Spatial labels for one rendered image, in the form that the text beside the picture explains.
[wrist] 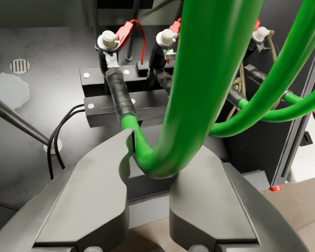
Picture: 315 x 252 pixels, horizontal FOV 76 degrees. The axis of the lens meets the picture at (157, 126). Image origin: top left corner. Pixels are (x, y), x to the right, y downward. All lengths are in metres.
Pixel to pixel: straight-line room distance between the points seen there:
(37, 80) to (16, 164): 0.21
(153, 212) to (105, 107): 0.22
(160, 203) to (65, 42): 0.49
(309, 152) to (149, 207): 0.38
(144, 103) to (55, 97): 0.26
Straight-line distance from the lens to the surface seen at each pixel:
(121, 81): 0.23
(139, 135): 0.15
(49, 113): 0.57
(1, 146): 0.58
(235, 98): 0.29
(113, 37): 0.28
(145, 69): 0.42
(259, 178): 0.51
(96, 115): 0.39
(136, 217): 0.41
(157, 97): 0.42
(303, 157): 0.56
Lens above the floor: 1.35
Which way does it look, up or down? 69 degrees down
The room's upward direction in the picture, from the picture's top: 38 degrees clockwise
